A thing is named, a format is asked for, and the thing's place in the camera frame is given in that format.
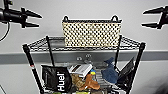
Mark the small plain black bag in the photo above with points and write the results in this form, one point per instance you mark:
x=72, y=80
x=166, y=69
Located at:
x=126, y=75

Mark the black bag with white print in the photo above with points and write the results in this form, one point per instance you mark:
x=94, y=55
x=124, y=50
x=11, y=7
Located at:
x=56, y=80

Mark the small grey wall fitting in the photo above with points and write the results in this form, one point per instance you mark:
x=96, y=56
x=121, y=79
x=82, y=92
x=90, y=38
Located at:
x=79, y=59
x=88, y=58

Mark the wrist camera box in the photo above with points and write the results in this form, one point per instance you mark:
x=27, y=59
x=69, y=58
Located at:
x=8, y=3

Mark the pale woven basket dark spots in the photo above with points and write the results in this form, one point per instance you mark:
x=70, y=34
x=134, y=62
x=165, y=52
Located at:
x=91, y=33

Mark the orange plush toy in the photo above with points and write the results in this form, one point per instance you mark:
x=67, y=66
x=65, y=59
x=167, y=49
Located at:
x=91, y=82

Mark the tan knit plush toy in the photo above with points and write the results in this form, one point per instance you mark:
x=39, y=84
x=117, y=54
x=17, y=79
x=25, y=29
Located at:
x=77, y=81

